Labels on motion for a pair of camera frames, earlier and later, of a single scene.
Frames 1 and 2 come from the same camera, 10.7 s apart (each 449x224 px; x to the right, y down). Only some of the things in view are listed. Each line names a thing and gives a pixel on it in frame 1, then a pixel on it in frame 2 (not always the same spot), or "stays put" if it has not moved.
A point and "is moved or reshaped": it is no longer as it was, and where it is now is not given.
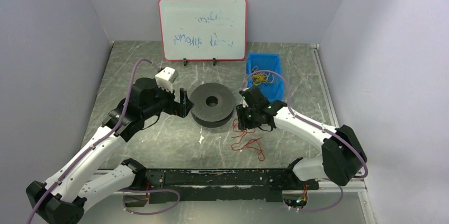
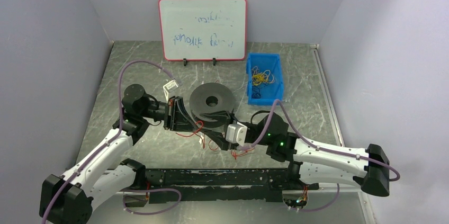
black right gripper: [243, 115] → [224, 141]
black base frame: [164, 186] stays put
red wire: [252, 144] is moved or reshaped
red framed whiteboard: [203, 28] stays put
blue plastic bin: [263, 71] stays put
